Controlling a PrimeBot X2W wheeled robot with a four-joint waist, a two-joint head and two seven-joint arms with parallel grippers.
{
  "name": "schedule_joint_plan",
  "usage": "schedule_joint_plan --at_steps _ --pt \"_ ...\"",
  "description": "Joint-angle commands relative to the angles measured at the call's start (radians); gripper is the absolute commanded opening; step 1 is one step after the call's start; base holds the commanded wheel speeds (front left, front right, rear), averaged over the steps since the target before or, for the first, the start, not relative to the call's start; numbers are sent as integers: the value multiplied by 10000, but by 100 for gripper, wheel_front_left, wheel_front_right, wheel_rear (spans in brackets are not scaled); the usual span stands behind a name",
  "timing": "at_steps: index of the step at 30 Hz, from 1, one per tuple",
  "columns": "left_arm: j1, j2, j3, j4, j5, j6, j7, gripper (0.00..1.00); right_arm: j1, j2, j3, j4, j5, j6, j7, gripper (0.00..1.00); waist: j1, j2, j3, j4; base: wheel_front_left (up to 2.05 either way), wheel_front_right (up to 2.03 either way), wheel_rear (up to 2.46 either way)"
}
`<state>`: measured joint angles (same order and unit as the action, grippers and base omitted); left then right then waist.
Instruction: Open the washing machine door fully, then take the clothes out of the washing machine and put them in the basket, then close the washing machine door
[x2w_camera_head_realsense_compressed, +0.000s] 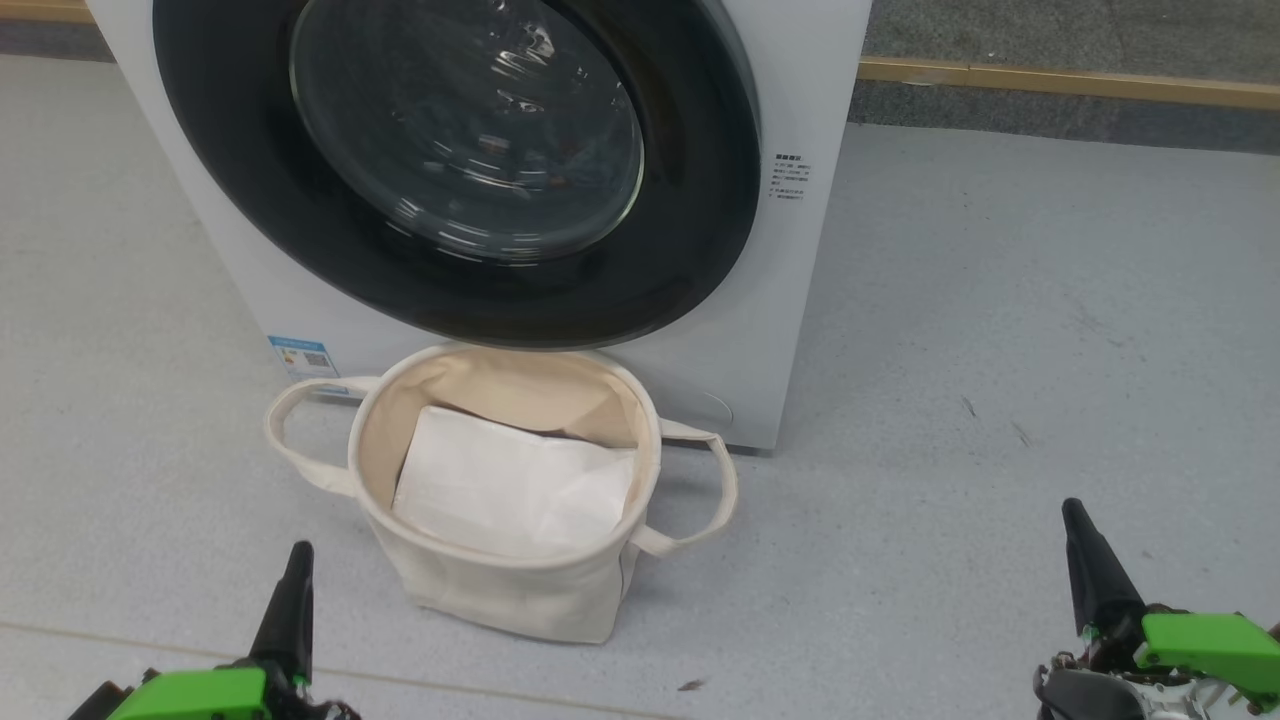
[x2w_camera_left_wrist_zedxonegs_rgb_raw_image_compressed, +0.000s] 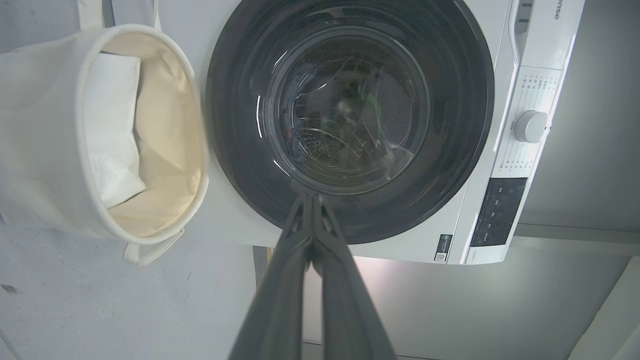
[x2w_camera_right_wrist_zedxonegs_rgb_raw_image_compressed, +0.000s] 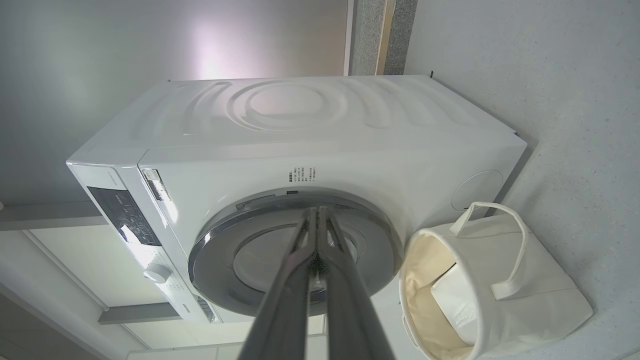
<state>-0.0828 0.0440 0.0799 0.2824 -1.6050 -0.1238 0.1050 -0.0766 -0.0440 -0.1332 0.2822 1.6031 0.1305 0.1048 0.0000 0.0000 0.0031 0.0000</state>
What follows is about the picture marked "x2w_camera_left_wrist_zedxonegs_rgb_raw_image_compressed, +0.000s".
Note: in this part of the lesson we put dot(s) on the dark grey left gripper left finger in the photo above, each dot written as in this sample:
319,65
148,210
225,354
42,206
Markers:
280,300

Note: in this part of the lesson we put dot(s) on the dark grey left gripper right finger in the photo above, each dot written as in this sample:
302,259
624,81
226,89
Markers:
347,310

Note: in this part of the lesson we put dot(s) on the black round washer door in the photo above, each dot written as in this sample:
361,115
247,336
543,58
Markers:
235,125

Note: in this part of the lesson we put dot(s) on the black washing machine control panel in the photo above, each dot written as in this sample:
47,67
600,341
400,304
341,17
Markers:
499,212

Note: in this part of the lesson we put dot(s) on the cream fabric laundry basket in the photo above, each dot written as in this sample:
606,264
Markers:
45,150

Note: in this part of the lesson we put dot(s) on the white front-load washing machine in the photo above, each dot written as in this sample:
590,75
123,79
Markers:
480,60

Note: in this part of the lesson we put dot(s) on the black QR code sticker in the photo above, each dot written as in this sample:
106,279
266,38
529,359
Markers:
443,247

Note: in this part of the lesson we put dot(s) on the white folded cloth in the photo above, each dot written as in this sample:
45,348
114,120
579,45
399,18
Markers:
112,125

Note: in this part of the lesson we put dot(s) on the white round program knob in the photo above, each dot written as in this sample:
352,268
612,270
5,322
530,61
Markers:
530,127

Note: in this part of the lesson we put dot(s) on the white detergent drawer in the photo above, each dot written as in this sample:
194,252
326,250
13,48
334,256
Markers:
550,35

